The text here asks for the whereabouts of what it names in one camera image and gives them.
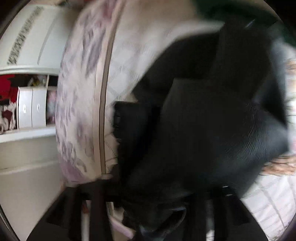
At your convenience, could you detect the white wardrobe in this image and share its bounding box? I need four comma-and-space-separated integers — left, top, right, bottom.
1, 4, 79, 240

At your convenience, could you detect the white floral bed sheet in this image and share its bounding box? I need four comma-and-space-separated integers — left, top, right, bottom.
101, 1, 295, 240

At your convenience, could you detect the white small drawer box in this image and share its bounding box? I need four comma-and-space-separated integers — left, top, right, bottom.
16, 87, 47, 130

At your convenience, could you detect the black leather jacket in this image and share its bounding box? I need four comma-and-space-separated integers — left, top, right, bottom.
113, 24, 288, 240

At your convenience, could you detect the white bed frame rail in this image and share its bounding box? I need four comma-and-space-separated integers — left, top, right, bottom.
93, 1, 126, 177

